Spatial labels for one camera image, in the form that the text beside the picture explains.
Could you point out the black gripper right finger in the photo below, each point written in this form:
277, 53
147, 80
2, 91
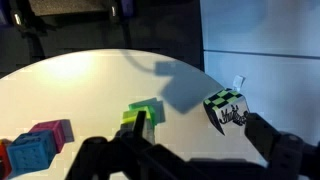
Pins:
286, 153

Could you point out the green block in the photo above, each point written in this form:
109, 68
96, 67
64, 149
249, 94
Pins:
145, 105

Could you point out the grey patterned block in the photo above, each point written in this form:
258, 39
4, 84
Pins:
148, 131

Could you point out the zebra print checkered cube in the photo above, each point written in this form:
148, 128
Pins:
223, 106

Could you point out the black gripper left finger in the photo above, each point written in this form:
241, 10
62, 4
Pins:
110, 156

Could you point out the red block with picture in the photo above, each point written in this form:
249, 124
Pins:
4, 160

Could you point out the blue block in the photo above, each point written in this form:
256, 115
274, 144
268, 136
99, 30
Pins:
31, 153

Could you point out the magenta block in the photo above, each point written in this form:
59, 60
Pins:
55, 131

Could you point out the white tag on cube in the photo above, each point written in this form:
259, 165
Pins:
238, 82

